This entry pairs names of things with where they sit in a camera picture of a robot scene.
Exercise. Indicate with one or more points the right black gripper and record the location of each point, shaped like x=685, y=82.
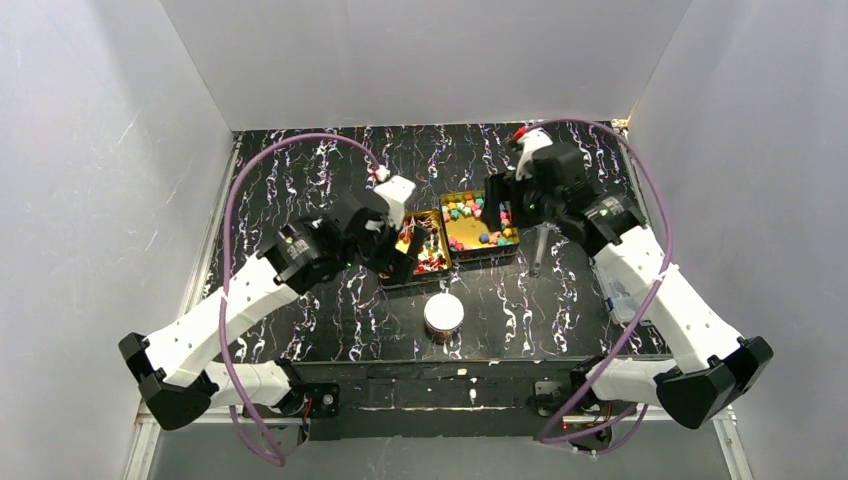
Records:
x=501, y=192

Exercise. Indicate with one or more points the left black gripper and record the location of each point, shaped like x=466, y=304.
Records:
x=392, y=248

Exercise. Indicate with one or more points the tin of lollipops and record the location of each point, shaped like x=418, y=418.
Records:
x=434, y=260

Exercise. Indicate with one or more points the round white jar lid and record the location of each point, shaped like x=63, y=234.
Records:
x=443, y=314

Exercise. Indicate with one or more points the tin of star candies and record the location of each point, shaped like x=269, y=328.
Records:
x=469, y=238

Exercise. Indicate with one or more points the clear plastic scoop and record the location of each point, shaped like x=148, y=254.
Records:
x=542, y=234

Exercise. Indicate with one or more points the clear round jar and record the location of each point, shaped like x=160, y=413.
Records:
x=443, y=336

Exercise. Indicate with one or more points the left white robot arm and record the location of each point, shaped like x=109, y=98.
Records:
x=179, y=369

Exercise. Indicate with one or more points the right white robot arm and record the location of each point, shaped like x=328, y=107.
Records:
x=712, y=364

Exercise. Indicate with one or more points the clear plastic organizer box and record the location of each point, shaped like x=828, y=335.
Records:
x=622, y=289

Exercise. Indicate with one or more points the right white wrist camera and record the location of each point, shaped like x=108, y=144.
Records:
x=528, y=141

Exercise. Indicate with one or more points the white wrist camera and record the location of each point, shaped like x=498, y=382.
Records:
x=396, y=191
x=528, y=141

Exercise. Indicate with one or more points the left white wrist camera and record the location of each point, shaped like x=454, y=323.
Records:
x=396, y=191

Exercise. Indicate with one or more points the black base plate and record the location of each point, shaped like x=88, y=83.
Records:
x=426, y=399

